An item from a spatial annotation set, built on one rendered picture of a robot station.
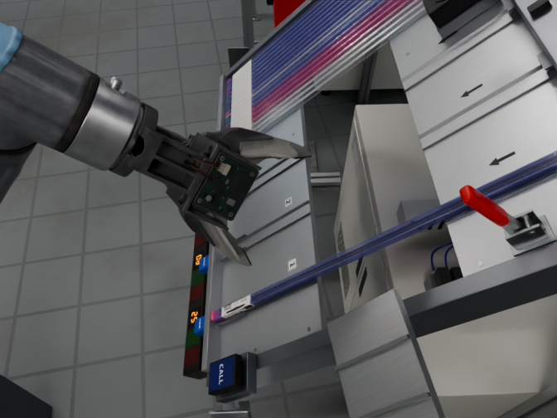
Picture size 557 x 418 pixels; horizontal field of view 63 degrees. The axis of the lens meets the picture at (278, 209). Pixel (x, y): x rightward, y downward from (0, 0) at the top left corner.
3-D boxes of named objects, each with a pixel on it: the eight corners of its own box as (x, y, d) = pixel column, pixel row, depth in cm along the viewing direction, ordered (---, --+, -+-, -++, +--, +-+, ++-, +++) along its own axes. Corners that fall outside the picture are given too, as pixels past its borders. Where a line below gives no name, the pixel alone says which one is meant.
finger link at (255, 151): (331, 165, 50) (254, 182, 46) (305, 153, 55) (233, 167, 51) (331, 137, 48) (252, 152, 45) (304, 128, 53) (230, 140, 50)
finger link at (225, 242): (244, 296, 50) (210, 230, 45) (225, 273, 55) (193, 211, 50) (268, 281, 51) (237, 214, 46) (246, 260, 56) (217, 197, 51)
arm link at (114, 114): (59, 143, 43) (98, 67, 43) (105, 164, 46) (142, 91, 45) (63, 162, 37) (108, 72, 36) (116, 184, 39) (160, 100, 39)
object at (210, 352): (238, 381, 68) (201, 371, 64) (242, 94, 108) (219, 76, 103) (244, 379, 67) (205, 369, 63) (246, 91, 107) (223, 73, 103)
